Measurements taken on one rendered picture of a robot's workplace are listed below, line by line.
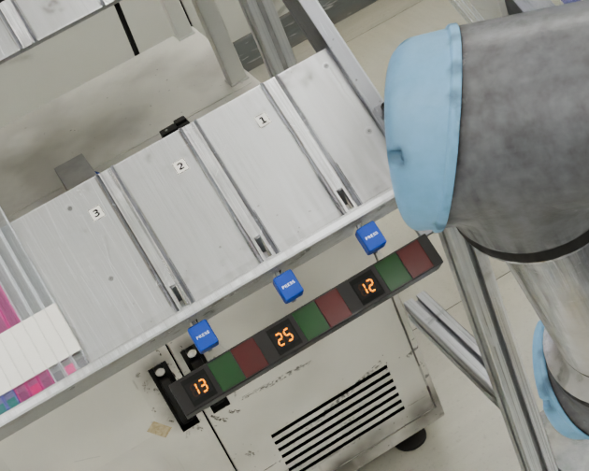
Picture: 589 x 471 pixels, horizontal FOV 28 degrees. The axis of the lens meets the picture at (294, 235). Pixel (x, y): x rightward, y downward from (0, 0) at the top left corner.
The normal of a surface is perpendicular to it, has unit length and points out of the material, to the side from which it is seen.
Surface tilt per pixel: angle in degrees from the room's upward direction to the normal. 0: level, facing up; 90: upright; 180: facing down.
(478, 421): 0
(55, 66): 90
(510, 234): 114
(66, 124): 0
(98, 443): 90
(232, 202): 44
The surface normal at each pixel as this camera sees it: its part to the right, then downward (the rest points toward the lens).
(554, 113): -0.36, 0.15
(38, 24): 0.04, -0.25
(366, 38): -0.33, -0.76
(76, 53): 0.40, 0.41
